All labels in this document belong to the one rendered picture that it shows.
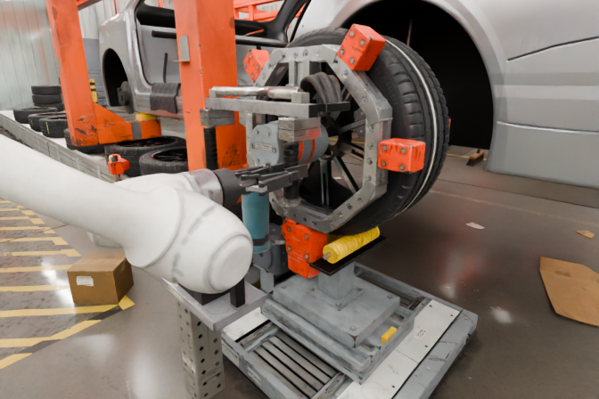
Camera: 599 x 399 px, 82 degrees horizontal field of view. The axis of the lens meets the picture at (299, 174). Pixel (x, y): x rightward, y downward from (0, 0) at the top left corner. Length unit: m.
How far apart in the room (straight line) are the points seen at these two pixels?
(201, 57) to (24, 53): 12.78
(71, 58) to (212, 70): 1.93
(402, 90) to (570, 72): 0.47
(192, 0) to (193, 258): 1.08
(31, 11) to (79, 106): 11.13
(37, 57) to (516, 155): 13.68
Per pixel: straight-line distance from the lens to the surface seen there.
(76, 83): 3.16
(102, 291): 1.94
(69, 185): 0.41
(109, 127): 3.23
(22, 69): 13.95
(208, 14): 1.37
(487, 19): 1.26
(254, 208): 1.09
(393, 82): 0.94
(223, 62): 1.38
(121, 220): 0.41
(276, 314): 1.45
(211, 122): 1.01
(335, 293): 1.35
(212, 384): 1.37
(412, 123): 0.92
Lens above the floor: 1.03
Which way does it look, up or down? 16 degrees down
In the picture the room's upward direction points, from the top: straight up
